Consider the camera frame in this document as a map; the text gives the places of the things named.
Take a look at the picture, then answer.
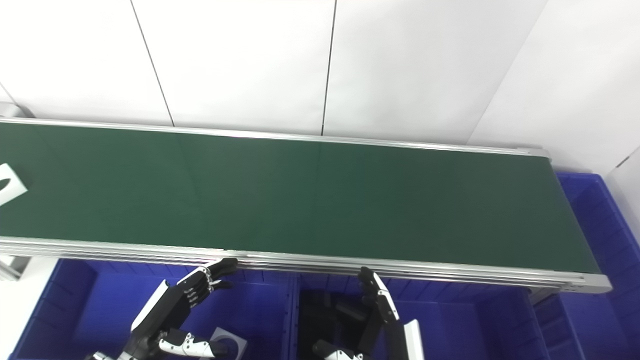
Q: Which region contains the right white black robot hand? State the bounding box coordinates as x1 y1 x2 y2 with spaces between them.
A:
312 266 426 360

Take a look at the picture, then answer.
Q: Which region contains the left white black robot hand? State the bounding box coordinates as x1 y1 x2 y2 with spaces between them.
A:
85 257 239 360

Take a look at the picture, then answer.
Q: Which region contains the white part with hole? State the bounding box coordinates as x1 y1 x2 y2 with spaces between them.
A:
0 162 29 206
207 327 248 360

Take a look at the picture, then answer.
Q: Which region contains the blue plastic bin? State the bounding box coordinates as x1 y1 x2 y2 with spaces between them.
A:
292 272 546 360
9 258 299 360
532 172 640 360

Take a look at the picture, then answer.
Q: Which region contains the green conveyor belt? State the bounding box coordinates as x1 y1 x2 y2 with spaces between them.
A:
0 122 602 275
0 117 613 295

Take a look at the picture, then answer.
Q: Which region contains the aluminium conveyor leg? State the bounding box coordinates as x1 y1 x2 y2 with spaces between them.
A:
0 254 32 282

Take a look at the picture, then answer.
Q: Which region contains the black parts pile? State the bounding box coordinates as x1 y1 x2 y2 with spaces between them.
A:
299 289 373 360

